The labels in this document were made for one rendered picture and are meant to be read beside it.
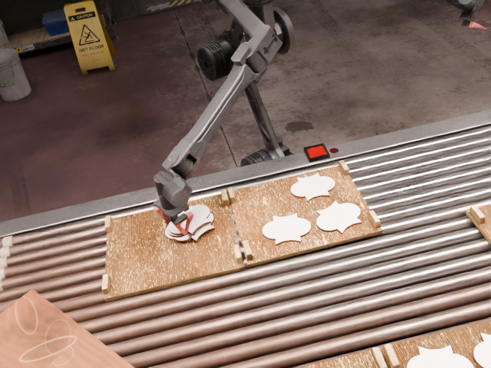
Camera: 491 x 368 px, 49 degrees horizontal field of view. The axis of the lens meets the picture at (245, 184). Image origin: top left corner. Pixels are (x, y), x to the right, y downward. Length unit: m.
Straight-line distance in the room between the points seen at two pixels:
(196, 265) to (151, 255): 0.16
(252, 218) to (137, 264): 0.38
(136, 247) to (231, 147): 2.08
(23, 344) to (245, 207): 0.77
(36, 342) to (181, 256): 0.47
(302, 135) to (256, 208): 2.03
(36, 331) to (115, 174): 2.38
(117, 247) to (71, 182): 2.11
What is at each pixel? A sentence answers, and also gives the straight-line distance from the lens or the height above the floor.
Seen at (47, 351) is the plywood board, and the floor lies 1.04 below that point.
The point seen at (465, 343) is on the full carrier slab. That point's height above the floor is 0.94.
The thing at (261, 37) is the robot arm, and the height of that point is 1.43.
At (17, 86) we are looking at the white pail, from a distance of 5.19.
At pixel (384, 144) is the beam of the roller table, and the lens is 2.03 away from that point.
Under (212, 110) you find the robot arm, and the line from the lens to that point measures 1.60.
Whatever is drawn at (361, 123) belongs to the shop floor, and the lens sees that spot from 3.83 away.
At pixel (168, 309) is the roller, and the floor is 0.91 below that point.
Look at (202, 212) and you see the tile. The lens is 1.74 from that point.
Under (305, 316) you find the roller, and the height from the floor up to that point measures 0.92.
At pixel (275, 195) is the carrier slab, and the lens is 1.80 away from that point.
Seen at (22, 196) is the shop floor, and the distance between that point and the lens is 3.92.
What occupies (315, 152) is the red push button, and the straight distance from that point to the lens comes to 1.98.
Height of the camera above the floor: 2.09
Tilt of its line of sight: 38 degrees down
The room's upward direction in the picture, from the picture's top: 11 degrees counter-clockwise
